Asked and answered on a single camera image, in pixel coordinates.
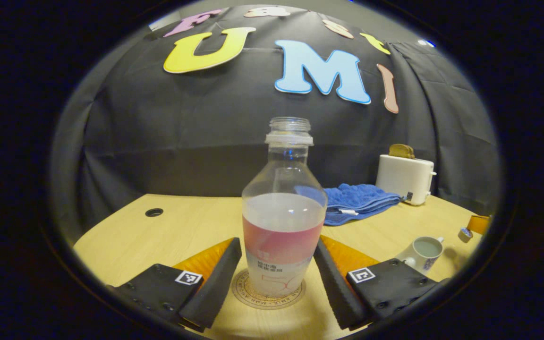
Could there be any brown toast slice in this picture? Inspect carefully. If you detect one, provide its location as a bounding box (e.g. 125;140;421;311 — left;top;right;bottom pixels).
389;144;416;160

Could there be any black backdrop cloth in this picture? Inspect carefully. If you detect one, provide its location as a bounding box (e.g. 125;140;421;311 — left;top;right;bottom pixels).
50;5;499;246

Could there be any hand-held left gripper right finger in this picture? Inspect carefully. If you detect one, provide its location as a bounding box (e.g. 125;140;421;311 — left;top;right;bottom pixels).
313;235;447;331

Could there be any white toaster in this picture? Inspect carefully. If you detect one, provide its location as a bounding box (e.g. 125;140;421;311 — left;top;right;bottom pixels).
376;154;437;206

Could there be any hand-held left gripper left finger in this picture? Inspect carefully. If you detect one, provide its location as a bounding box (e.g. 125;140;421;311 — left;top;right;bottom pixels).
107;237;243;332

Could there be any round brown coaster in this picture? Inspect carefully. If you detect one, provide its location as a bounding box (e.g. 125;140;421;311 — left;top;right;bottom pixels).
231;268;306;310

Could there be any clear pink-label water bottle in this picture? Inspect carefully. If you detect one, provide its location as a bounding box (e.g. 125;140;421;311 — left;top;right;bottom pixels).
241;117;328;298

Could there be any white blue-patterned teacup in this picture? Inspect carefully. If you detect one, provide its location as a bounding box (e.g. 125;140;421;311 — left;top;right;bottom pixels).
395;236;445;274

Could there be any folded blue towel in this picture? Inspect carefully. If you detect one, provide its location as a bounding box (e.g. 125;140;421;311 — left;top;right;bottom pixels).
296;183;402;226

